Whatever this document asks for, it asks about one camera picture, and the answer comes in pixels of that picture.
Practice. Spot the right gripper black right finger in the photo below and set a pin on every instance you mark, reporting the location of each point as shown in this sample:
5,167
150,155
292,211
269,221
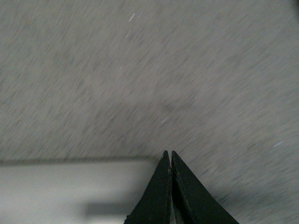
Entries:
192,202

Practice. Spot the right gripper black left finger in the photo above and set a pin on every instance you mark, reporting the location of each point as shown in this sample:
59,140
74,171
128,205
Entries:
154,207

